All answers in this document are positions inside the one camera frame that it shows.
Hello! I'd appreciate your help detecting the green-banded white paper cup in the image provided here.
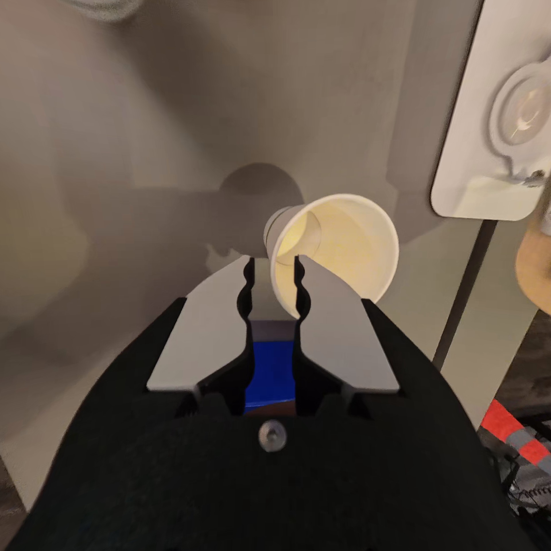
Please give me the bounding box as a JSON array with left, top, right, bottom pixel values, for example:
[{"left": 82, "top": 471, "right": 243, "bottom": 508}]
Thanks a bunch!
[{"left": 263, "top": 194, "right": 399, "bottom": 320}]

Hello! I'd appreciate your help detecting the orange traffic cone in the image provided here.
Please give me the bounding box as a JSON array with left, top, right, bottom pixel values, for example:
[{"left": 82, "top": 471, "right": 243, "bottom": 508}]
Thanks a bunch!
[{"left": 480, "top": 398, "right": 551, "bottom": 467}]

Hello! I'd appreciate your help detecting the blue plastic bin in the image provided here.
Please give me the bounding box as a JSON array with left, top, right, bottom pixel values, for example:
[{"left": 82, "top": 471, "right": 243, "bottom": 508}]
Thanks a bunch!
[{"left": 243, "top": 340, "right": 298, "bottom": 409}]

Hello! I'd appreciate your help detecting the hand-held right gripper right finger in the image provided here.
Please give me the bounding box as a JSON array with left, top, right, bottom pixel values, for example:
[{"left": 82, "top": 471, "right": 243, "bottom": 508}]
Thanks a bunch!
[{"left": 293, "top": 255, "right": 401, "bottom": 416}]

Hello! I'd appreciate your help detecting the white document stand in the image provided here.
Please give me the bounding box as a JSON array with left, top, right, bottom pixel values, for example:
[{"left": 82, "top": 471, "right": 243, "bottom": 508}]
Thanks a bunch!
[{"left": 430, "top": 0, "right": 551, "bottom": 222}]

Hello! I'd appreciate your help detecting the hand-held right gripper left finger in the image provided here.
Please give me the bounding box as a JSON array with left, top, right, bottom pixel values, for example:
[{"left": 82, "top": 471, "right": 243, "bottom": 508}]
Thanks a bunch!
[{"left": 146, "top": 255, "right": 256, "bottom": 416}]

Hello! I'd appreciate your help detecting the tangle of black cables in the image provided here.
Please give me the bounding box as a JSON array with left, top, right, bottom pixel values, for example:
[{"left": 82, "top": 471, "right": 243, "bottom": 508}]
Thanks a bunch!
[{"left": 488, "top": 435, "right": 551, "bottom": 521}]

